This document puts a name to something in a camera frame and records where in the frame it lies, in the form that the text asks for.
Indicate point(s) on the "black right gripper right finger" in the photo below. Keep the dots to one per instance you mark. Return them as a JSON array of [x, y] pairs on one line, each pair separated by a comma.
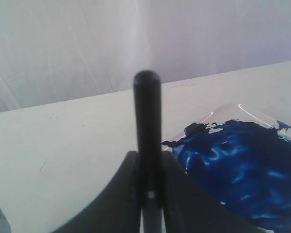
[[188, 209]]

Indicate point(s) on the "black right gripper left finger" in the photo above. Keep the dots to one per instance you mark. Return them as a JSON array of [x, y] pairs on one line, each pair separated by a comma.
[[117, 209]]

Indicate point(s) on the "black paintbrush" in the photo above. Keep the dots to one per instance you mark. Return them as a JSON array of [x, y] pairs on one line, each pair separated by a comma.
[[148, 112]]

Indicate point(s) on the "clear plate with blue paint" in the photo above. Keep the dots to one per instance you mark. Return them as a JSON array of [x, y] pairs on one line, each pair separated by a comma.
[[242, 159]]

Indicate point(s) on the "white curtain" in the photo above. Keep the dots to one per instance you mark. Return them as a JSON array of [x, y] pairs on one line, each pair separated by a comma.
[[58, 50]]

